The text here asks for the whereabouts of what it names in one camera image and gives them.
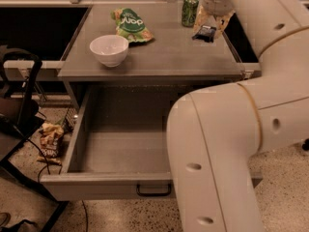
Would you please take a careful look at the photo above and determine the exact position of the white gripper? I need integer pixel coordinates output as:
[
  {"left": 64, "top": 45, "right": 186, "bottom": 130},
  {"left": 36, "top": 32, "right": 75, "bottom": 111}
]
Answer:
[{"left": 193, "top": 0, "right": 235, "bottom": 39}]

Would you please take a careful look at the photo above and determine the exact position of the dark blue rxbar wrapper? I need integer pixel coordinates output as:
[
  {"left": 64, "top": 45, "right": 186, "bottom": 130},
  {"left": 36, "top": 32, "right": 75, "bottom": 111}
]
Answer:
[{"left": 192, "top": 25, "right": 216, "bottom": 43}]

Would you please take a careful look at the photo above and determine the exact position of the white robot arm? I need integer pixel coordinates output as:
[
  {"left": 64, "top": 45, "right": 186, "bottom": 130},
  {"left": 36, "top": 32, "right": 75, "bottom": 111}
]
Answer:
[{"left": 167, "top": 0, "right": 309, "bottom": 232}]

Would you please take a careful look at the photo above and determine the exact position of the grey open top drawer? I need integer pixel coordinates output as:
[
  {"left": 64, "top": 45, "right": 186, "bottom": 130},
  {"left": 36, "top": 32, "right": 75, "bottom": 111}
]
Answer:
[{"left": 41, "top": 83, "right": 262, "bottom": 201}]

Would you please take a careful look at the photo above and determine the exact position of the green soda can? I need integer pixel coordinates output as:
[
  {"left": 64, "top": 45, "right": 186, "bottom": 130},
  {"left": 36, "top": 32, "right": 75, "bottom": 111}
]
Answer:
[{"left": 182, "top": 0, "right": 199, "bottom": 27}]

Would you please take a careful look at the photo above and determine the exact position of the grey metal cabinet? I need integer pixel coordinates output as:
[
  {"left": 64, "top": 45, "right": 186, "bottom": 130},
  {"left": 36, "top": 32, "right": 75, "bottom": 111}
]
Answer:
[{"left": 57, "top": 2, "right": 262, "bottom": 111}]

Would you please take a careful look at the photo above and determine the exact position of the green chip bag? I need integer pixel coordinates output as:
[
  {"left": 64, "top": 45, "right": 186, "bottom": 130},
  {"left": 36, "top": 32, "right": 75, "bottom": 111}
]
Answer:
[{"left": 111, "top": 8, "right": 154, "bottom": 44}]

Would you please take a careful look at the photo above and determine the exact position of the white ceramic bowl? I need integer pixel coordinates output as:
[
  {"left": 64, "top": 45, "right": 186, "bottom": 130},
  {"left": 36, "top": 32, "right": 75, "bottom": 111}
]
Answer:
[{"left": 90, "top": 35, "right": 128, "bottom": 68}]

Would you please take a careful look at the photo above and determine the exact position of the black stand base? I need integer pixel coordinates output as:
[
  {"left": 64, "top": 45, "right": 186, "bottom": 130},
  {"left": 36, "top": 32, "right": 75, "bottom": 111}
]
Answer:
[{"left": 301, "top": 139, "right": 309, "bottom": 152}]

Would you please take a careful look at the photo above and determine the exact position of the brown snack bag on floor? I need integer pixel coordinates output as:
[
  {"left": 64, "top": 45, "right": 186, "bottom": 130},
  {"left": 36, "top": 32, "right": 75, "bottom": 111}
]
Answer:
[{"left": 37, "top": 123, "right": 64, "bottom": 165}]

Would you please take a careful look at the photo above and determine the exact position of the black drawer handle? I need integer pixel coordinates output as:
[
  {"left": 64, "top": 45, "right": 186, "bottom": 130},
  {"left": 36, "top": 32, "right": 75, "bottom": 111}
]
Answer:
[{"left": 136, "top": 184, "right": 172, "bottom": 197}]

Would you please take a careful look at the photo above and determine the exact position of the black cart frame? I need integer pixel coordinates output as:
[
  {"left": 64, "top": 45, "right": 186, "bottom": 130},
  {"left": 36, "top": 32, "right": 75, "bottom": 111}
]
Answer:
[{"left": 0, "top": 45, "right": 70, "bottom": 232}]

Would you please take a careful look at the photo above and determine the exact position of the black floor cable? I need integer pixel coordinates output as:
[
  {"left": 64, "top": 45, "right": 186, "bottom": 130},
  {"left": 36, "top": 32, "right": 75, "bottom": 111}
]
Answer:
[{"left": 37, "top": 138, "right": 90, "bottom": 232}]

